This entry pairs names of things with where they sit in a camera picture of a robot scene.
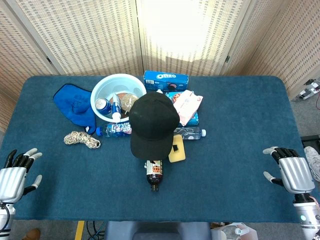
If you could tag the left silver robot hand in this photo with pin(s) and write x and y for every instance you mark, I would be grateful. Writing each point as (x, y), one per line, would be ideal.
(12, 183)

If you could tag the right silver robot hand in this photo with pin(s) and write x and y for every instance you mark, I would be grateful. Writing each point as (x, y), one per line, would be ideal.
(296, 175)

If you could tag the black baseball cap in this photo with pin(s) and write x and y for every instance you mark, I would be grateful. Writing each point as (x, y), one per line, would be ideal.
(152, 120)

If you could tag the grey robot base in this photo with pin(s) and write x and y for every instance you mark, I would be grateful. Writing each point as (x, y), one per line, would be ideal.
(157, 231)

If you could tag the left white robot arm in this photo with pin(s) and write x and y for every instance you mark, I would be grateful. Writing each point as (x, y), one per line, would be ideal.
(4, 220)

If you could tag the white sneaker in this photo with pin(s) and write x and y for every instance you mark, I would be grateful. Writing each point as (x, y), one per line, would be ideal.
(313, 160)

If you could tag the black floor stand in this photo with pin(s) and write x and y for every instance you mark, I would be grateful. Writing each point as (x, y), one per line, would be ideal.
(311, 141)

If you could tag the brown shoe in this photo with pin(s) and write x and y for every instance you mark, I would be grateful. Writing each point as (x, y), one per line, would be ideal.
(32, 234)

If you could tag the blue carpet table cover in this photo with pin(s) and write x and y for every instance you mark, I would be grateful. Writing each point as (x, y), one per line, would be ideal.
(225, 175)

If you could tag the white plastic bag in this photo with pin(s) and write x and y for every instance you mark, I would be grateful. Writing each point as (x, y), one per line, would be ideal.
(237, 231)

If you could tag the white electronic device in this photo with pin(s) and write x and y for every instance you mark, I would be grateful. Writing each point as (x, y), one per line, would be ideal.
(310, 88)

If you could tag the blue cloth towel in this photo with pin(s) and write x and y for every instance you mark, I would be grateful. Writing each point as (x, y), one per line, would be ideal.
(75, 105)

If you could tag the clear water bottle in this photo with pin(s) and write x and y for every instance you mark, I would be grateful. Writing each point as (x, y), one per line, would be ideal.
(190, 133)

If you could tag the blue label drink bottle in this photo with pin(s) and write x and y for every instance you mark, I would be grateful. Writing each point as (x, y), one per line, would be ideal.
(115, 129)

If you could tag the blue cookie box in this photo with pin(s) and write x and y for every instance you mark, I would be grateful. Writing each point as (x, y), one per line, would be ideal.
(193, 120)

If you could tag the yellow sponge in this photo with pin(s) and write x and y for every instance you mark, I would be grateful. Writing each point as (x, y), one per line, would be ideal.
(178, 156)

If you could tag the blue soda can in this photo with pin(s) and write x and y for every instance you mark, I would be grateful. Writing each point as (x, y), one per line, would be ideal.
(103, 106)

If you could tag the woven folding screen panel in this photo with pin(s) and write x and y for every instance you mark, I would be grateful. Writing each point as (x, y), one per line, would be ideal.
(287, 37)
(87, 37)
(187, 60)
(15, 62)

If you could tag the black screen hinge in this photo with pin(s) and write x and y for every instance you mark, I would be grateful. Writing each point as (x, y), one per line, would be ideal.
(227, 59)
(48, 60)

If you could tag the pink wet wipes pack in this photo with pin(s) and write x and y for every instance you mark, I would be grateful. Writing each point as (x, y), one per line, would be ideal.
(187, 105)

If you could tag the brown tea bottle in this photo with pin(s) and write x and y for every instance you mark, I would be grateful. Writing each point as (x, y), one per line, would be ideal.
(154, 175)

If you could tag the round brown snack pack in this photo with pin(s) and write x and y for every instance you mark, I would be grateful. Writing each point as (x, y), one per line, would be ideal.
(128, 101)

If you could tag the light blue plastic basin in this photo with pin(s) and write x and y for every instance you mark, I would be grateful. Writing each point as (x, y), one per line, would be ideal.
(117, 83)

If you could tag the blue Oreo box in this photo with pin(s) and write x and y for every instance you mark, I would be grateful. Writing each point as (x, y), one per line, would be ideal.
(165, 77)

